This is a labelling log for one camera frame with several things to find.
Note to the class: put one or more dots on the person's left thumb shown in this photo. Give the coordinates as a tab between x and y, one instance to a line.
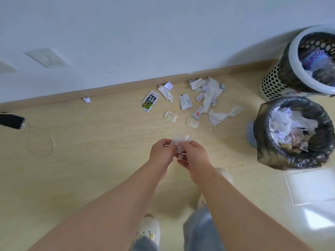
166	142

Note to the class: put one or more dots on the wooden baseboard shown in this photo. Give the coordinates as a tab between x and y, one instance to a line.
104	90

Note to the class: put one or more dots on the grey-blue perforated trash bin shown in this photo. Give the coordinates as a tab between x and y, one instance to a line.
251	137

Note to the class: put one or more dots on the crumpled white wrapper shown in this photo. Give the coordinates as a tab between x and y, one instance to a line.
166	93

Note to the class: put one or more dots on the white torn sachet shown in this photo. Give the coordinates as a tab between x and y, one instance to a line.
185	101

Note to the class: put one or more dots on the white and green drink carton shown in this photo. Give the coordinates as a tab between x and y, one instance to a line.
150	101

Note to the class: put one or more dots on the person's white left shoe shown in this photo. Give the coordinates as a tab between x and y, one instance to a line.
149	228

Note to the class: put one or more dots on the white wall socket plate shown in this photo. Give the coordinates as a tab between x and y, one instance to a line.
47	58

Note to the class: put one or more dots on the clear plastic blister wrapper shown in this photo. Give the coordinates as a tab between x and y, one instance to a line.
171	116
193	122

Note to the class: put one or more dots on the light blue jeans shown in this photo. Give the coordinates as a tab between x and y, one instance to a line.
199	232

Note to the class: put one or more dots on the person's left hand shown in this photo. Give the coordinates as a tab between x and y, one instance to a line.
159	154

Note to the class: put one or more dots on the person's right thumb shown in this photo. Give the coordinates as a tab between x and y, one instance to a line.
188	146

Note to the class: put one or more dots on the folded white paper piece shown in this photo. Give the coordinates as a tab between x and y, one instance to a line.
168	85

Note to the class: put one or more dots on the crumpled white tissue sheet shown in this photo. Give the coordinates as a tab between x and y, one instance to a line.
222	115

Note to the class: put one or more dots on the white perforated trash bin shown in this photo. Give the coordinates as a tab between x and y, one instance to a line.
277	80

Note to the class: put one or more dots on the person's right forearm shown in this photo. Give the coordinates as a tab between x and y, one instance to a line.
243	219

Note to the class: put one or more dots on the person's left forearm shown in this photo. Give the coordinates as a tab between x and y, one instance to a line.
110	209

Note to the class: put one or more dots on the person's right hand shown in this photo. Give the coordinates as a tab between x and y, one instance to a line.
196	162

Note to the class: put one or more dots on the pile of torn white tissues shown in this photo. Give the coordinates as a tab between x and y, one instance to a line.
209	92

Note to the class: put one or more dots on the black phone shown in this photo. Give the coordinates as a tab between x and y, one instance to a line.
11	121

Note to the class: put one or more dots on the small white paper scrap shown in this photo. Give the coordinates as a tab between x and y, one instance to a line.
86	99

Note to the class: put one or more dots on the black bin liner bag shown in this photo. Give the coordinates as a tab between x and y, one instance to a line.
274	154
293	67

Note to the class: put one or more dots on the blue plastic packaging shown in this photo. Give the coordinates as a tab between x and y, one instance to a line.
314	58

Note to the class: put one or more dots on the white wrapper with red mark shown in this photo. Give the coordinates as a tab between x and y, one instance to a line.
198	113

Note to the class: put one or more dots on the heap of crumpled paper waste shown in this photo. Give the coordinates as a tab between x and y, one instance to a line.
290	126

